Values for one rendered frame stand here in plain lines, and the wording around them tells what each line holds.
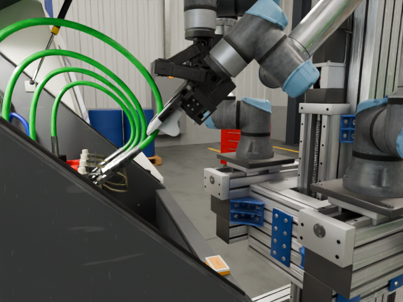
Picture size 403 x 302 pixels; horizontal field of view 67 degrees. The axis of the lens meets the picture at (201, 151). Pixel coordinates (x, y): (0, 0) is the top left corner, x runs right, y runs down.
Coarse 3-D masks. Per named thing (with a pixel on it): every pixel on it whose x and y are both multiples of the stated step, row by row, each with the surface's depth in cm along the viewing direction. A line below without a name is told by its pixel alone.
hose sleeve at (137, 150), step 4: (136, 148) 67; (128, 152) 67; (132, 152) 66; (136, 152) 67; (140, 152) 67; (124, 156) 66; (128, 156) 66; (132, 156) 67; (116, 160) 67; (120, 160) 66; (124, 160) 66; (128, 160) 67; (112, 164) 66; (116, 164) 66; (120, 164) 66; (112, 168) 66; (116, 168) 66
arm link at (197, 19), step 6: (186, 12) 68; (192, 12) 66; (198, 12) 66; (204, 12) 66; (210, 12) 67; (186, 18) 68; (192, 18) 67; (198, 18) 66; (204, 18) 66; (210, 18) 67; (186, 24) 68; (192, 24) 67; (198, 24) 67; (204, 24) 67; (210, 24) 67; (186, 30) 69; (192, 30) 68; (204, 30) 68; (210, 30) 68
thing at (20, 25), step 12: (12, 24) 58; (24, 24) 58; (36, 24) 58; (48, 24) 59; (60, 24) 59; (72, 24) 60; (0, 36) 57; (96, 36) 61; (120, 48) 62; (132, 60) 63; (144, 72) 64; (156, 84) 66; (156, 96) 66; (156, 132) 67; (144, 144) 67
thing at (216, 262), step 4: (216, 256) 60; (212, 260) 58; (216, 260) 58; (220, 260) 58; (208, 264) 58; (212, 264) 57; (216, 264) 57; (220, 264) 57; (224, 264) 57; (216, 268) 56; (220, 268) 56; (220, 272) 55; (224, 272) 56; (228, 272) 56
